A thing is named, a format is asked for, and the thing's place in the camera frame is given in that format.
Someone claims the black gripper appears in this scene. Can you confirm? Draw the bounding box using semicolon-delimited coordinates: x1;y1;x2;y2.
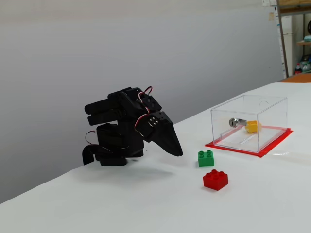
141;94;184;157

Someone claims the yellow lego brick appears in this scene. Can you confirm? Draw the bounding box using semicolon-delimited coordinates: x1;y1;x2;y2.
244;120;263;134

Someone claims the green lego brick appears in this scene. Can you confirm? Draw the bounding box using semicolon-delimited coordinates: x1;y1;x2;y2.
197;150;215;167

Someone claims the red lego brick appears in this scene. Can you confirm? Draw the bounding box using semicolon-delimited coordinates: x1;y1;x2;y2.
203;169;229;191

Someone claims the silver box lock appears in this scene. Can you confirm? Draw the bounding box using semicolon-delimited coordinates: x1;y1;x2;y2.
228;117;247;129

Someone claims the transparent plastic box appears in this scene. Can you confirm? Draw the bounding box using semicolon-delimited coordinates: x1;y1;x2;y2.
210;94;288;153

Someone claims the black table clamp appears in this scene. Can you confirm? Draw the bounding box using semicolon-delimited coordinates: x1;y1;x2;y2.
82;144;100;166

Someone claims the brown wooden table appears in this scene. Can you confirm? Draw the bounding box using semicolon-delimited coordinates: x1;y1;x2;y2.
279;72;311;83

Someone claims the clear bottle green label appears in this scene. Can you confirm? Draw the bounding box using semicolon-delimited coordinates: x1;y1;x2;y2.
301;56;311;73

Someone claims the metal and wood shelf rack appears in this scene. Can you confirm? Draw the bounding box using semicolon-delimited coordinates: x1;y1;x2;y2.
276;0;311;78

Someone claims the red white black servo cable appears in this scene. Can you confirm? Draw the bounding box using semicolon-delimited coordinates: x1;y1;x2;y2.
85;130;97;146
134;86;154;133

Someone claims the red tape frame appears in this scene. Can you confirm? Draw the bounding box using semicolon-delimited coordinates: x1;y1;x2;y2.
205;126;294;159

